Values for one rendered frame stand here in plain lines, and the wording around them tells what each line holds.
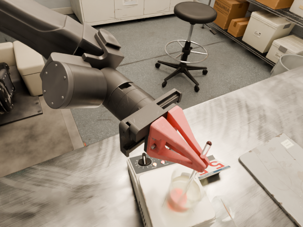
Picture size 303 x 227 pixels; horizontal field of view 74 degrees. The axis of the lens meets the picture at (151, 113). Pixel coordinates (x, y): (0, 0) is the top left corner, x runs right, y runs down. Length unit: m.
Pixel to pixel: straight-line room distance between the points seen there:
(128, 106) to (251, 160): 0.43
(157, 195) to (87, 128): 1.23
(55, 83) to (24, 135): 0.93
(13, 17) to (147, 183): 0.34
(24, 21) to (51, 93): 0.11
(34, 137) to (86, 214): 0.73
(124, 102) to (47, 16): 0.16
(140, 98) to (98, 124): 1.34
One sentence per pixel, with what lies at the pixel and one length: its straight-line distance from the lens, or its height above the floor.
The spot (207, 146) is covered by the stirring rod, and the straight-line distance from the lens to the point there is 0.22.
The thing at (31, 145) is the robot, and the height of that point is 0.36.
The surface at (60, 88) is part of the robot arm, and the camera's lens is 0.26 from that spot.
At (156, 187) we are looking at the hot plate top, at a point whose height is 0.84.
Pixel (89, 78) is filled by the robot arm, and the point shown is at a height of 1.07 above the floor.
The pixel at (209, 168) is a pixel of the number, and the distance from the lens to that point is 0.54.
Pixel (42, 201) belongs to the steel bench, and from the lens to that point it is 0.54.
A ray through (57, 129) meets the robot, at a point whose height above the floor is 0.36.
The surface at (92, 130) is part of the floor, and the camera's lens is 1.57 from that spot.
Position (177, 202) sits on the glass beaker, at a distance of 0.37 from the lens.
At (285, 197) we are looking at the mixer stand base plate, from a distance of 0.61.
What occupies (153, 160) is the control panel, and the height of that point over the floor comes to 0.80.
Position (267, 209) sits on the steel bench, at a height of 0.75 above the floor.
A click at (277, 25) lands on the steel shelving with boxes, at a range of 2.48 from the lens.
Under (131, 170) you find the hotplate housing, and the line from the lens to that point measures 0.47.
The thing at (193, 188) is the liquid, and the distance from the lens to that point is 0.40.
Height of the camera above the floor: 1.23
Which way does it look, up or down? 48 degrees down
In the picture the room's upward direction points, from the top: 7 degrees clockwise
